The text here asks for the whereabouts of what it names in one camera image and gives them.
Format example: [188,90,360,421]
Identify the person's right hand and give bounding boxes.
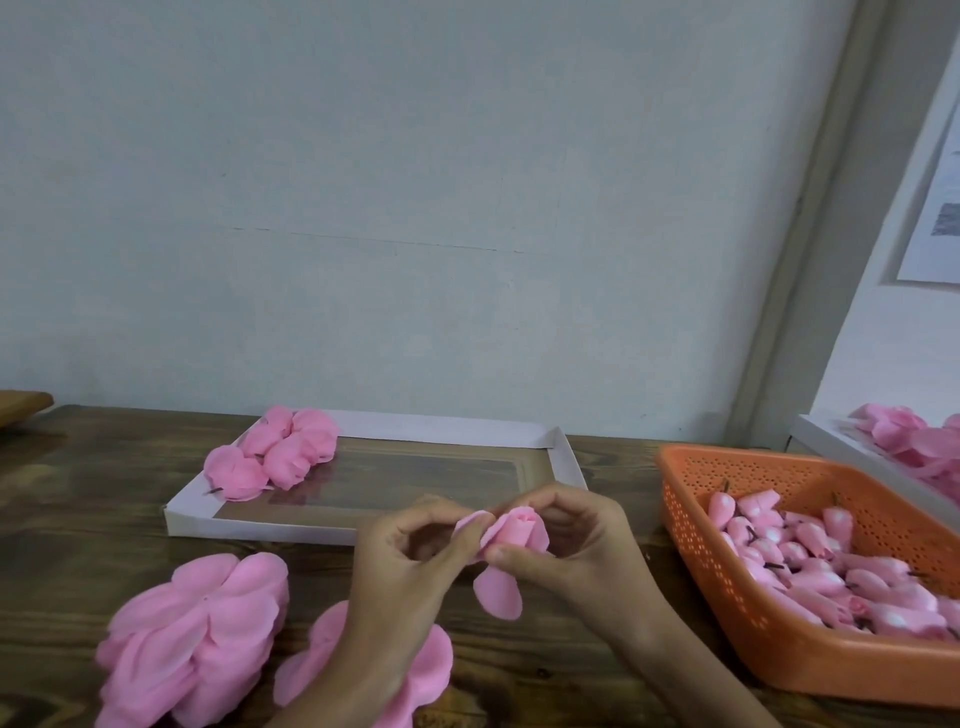
[483,483,665,647]

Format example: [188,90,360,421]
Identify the person's left hand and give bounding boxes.
[342,498,497,680]

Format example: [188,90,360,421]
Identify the stack of pink petals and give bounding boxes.
[273,600,455,728]
[94,552,291,728]

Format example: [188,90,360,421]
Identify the white shallow tray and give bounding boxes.
[165,409,588,545]

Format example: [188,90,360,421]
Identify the pink petal flower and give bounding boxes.
[292,408,342,464]

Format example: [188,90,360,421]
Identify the group of finished pink roses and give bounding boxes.
[202,405,342,503]

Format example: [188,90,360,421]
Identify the pink rose buds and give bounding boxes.
[705,487,960,639]

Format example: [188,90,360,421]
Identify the pile of pink petals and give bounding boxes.
[850,403,960,504]

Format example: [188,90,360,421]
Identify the person's right forearm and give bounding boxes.
[607,612,785,728]

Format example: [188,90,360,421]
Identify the orange plastic basket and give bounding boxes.
[657,444,960,708]

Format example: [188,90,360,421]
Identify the white paper notice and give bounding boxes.
[898,112,960,287]

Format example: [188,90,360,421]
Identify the grey door frame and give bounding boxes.
[730,0,960,449]

